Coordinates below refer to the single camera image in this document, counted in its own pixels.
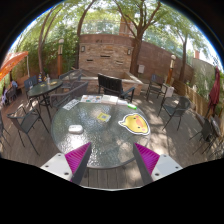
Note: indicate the left lamp post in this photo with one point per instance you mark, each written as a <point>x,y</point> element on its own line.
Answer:
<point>59,58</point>

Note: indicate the white booklet stack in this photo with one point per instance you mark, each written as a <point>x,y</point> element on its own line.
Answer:
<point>109,99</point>

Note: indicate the folded red patio umbrella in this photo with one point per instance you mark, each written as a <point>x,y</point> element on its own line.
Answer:
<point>215,91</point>

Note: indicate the grey mesh chair left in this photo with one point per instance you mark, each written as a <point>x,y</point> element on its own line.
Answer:
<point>24,121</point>

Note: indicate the dark chair far right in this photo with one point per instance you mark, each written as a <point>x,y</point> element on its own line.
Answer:
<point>207,133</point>

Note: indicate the grey mesh chair behind table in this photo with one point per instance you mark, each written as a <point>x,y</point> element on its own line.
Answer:
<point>78,89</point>

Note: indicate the round glass patio table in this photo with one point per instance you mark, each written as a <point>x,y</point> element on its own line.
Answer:
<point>112,144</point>

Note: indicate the green and white marker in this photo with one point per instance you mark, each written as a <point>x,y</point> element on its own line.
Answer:
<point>131,106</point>

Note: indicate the stone raised planter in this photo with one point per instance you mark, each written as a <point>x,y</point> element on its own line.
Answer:
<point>128,80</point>

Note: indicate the blue chair far left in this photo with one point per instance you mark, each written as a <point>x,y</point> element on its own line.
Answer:
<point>30,82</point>

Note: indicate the yellow QR code card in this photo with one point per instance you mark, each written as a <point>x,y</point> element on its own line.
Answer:
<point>104,117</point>

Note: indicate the grey mesh chair right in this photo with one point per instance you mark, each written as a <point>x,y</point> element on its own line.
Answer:
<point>175,106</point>

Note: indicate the grey chair at back right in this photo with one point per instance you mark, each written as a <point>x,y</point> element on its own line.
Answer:
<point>156,85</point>

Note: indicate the orange patio umbrella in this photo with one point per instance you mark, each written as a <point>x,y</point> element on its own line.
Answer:
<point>11,60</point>

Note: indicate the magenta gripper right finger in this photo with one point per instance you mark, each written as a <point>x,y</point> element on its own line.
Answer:
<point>146,160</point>

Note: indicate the colourful printed sheet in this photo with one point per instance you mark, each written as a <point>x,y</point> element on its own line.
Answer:
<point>91,98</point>

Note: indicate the black and white leaflet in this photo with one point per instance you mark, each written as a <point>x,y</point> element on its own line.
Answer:
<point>71,104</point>

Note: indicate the right lamp post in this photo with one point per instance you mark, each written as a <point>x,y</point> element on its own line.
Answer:
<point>172,64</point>

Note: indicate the lamp post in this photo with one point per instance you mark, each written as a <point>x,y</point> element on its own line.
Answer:
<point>172,64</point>
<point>59,58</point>

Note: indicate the black slatted chair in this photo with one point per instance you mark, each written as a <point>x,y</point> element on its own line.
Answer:
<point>113,86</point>

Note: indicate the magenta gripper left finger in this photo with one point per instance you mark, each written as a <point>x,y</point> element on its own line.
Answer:
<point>77,160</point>

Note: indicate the white computer mouse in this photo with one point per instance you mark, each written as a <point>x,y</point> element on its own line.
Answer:
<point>75,129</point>

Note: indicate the large tree trunk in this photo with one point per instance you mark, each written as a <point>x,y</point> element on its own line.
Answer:
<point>135,53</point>

